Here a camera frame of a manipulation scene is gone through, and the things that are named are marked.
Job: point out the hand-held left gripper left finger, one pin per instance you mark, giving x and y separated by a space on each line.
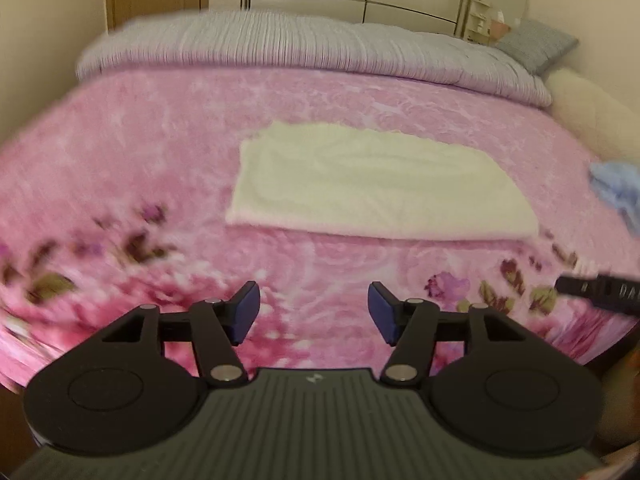
245 310

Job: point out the light blue garment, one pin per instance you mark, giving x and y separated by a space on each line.
617 185

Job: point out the cream knitted sweater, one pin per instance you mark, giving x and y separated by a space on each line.
380 190

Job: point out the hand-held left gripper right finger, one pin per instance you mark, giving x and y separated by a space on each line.
382 312

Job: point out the grey pillow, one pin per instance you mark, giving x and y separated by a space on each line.
537 45

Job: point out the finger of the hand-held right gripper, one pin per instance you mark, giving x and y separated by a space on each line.
577 286

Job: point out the pink floral blanket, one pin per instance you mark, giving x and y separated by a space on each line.
150 170

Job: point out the white quilted headboard cushion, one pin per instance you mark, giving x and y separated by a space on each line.
595 110

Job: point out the grey striped quilt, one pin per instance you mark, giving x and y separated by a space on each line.
300 40

